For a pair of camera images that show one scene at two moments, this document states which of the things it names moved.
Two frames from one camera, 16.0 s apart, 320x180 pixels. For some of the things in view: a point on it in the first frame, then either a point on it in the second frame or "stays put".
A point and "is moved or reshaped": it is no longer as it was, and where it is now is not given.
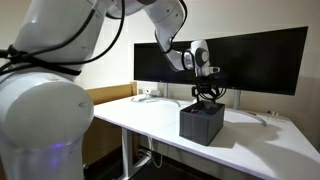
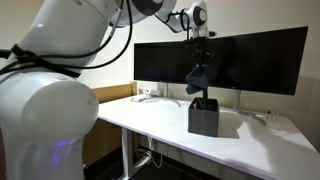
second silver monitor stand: x=166 y=96 stays put
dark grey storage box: x=199 y=122 is moved or reshaped
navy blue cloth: x=208 y=109 is moved or reshaped
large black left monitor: x=266 y=62 stays put
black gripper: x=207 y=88 -> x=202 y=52
